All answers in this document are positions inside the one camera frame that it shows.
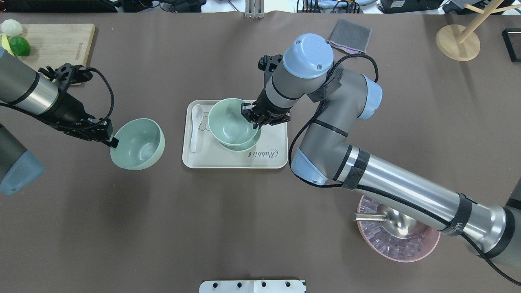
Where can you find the white ceramic soup spoon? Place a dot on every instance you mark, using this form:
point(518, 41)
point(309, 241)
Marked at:
point(196, 116)

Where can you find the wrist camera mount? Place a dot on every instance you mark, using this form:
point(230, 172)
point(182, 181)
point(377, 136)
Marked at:
point(67, 75)
point(268, 65)

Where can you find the white garlic bulb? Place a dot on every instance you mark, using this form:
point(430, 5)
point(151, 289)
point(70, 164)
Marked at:
point(11, 28)

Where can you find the folded grey cloth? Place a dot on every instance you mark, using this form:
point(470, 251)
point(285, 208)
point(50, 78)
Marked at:
point(350, 37)

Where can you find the metal ice scoop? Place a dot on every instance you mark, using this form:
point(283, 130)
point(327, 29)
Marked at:
point(394, 222)

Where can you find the green bowl on tray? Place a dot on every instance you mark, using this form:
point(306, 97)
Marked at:
point(244, 147)

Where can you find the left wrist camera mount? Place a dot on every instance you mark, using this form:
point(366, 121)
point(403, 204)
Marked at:
point(67, 75)

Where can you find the black tray with glasses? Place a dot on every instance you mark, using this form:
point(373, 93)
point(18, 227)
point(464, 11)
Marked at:
point(512, 39)

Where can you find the wooden cutting board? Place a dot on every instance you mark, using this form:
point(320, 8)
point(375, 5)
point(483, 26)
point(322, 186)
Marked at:
point(56, 44)

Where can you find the green bowl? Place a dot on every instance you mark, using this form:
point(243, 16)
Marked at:
point(244, 147)
point(141, 145)
point(228, 125)

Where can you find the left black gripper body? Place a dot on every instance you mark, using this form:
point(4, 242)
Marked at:
point(70, 110)

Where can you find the cream rabbit serving tray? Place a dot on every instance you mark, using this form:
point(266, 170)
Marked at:
point(270, 151)

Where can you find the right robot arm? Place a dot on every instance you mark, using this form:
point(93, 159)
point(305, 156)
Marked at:
point(325, 159)

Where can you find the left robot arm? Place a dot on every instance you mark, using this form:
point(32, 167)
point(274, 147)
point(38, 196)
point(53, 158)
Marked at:
point(44, 96)

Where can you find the pink bowl with ice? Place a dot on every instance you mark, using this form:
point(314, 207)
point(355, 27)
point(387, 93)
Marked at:
point(400, 250)

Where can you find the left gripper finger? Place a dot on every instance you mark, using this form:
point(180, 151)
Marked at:
point(112, 143)
point(103, 129)

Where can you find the green lime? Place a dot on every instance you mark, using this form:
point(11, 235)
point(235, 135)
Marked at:
point(20, 46)

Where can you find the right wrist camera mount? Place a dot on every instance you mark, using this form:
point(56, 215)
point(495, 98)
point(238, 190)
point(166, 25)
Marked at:
point(268, 65)

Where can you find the yellow plastic knife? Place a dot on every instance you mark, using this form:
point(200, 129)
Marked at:
point(5, 43)

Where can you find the wooden cup tree stand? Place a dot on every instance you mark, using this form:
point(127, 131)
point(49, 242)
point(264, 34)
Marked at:
point(460, 43)

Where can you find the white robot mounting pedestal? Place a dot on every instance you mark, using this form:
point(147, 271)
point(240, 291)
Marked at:
point(253, 286)

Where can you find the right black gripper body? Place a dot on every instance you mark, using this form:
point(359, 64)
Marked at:
point(272, 106)

